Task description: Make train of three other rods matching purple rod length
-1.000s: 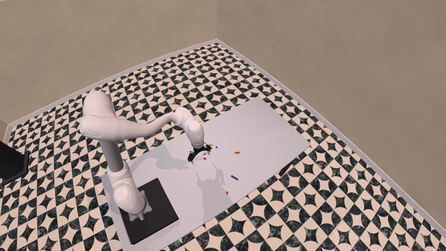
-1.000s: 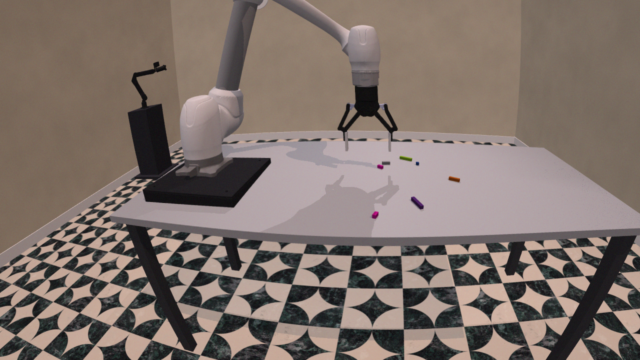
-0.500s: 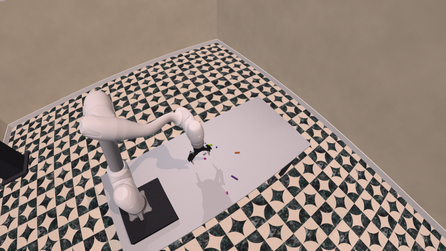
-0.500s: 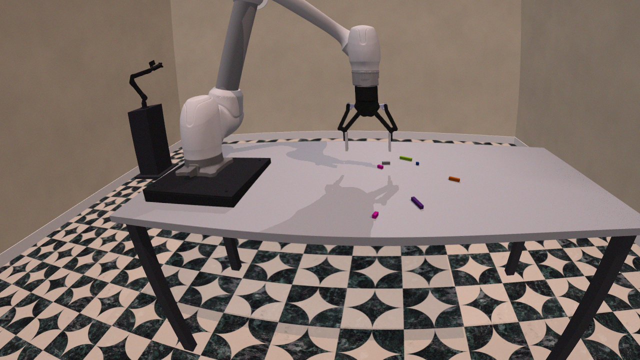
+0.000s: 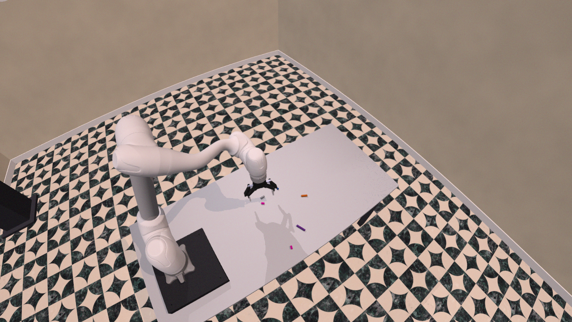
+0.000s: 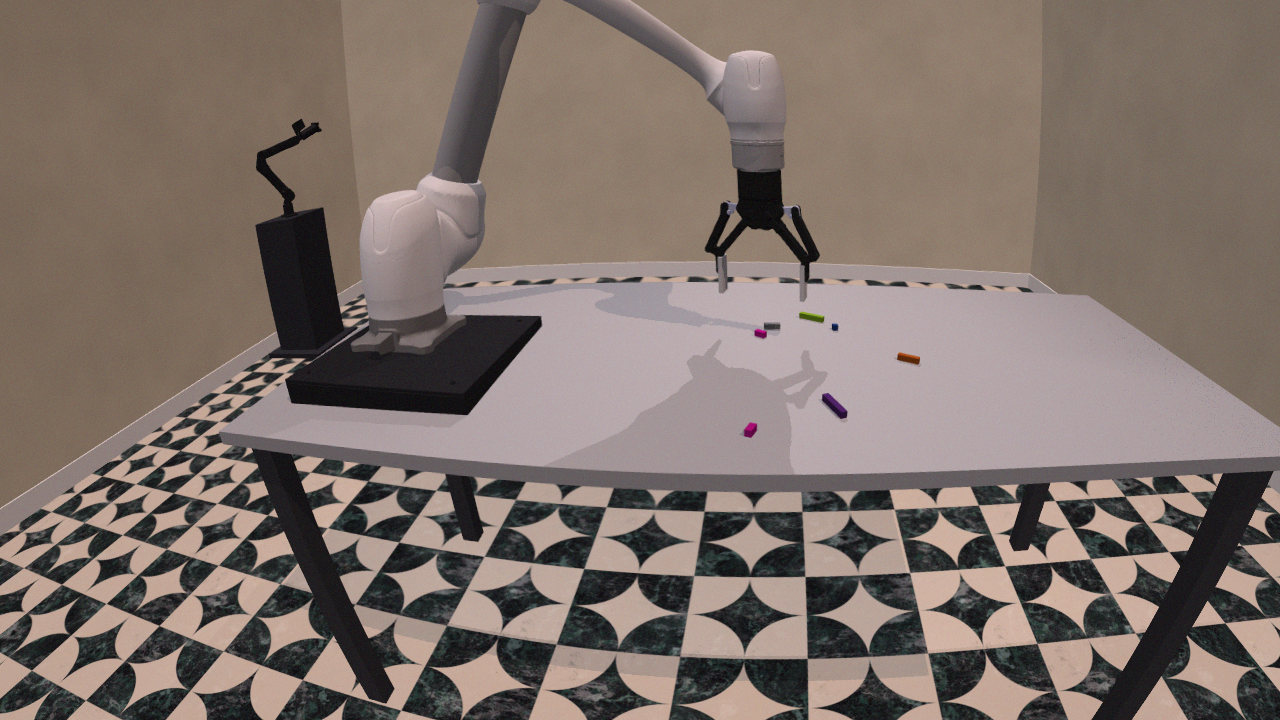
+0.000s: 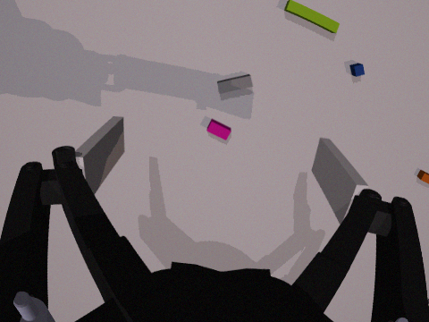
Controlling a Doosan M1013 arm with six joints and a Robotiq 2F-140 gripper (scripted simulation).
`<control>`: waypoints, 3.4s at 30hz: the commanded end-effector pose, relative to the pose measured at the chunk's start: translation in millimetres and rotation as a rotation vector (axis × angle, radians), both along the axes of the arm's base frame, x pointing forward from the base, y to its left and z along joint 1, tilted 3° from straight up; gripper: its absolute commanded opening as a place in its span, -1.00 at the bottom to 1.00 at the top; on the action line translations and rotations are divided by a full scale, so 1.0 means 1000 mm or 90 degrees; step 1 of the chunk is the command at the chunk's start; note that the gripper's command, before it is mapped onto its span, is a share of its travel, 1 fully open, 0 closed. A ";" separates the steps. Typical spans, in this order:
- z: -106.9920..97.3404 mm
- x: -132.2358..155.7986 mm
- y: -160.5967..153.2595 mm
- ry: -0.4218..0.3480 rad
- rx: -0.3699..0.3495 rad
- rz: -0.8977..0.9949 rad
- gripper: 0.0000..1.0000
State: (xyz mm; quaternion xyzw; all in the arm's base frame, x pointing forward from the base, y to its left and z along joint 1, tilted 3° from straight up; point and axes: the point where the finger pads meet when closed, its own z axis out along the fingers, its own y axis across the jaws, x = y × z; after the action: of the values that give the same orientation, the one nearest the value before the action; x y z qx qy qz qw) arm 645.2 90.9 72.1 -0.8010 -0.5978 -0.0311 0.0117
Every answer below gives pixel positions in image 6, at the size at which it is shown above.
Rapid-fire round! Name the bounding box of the purple rod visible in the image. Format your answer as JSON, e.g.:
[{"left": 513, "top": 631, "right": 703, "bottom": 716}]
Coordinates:
[{"left": 822, "top": 393, "right": 849, "bottom": 419}]

